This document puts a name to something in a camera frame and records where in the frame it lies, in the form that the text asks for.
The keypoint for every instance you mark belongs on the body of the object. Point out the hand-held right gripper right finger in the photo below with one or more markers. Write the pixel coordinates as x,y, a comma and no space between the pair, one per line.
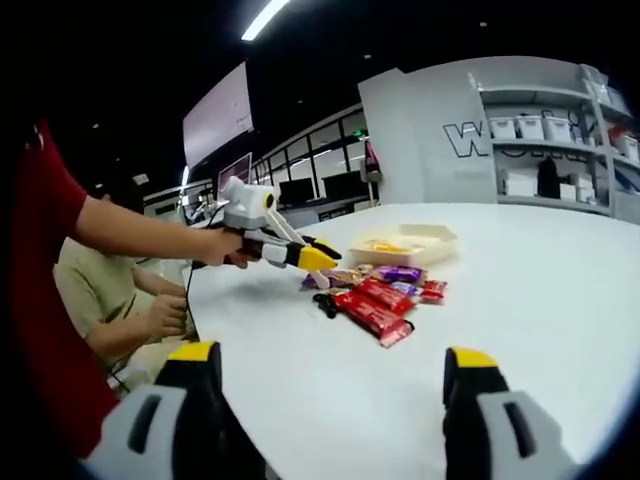
490,435

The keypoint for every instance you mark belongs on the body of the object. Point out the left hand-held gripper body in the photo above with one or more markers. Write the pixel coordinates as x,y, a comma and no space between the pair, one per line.
247,205

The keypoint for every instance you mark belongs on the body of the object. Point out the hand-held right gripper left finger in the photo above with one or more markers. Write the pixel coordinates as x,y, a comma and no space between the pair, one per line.
165,430

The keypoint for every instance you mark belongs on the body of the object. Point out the purple brown snack food packet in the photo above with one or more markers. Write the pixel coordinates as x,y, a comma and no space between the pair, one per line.
307,284

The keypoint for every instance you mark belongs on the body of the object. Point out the black snack food packet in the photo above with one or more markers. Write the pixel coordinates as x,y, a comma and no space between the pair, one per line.
325,305

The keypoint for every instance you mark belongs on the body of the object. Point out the red chocolate bar food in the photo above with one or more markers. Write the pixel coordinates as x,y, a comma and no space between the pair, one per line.
370,317
382,295

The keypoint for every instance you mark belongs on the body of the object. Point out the large purple chocolate food packet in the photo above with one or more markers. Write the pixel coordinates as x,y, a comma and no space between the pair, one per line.
400,273

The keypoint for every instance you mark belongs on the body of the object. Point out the beige food container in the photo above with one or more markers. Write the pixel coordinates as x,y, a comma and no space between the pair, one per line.
435,255

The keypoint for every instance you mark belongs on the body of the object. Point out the small red snack food packet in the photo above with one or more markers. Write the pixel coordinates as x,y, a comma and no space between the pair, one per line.
434,291

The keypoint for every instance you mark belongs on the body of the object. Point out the person's left hand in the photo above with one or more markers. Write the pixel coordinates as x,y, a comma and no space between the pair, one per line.
225,247

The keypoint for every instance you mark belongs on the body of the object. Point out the black monitor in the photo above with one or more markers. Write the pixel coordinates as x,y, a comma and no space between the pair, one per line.
297,190
345,186

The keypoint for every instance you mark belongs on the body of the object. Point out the white hanging screen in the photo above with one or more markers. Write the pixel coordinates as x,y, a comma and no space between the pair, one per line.
217,115

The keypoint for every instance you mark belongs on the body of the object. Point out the red garment on stand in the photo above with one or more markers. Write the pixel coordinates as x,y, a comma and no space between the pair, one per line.
372,160

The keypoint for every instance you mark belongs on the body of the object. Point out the person's red shirt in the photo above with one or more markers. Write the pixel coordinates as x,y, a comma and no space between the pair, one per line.
40,300

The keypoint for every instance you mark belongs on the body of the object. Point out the ceiling light strip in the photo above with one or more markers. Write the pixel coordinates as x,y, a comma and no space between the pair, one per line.
265,20

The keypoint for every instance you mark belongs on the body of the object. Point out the stack of white boxes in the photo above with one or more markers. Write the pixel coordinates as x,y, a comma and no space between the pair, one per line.
520,185

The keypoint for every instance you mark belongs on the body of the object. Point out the black bag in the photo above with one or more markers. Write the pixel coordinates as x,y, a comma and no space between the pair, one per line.
549,180

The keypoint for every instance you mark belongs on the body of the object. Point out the row of white storage bins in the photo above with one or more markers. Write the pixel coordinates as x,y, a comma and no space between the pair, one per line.
530,127

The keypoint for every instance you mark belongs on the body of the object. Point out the grey shelving unit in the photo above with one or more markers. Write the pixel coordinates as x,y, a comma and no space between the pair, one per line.
545,146

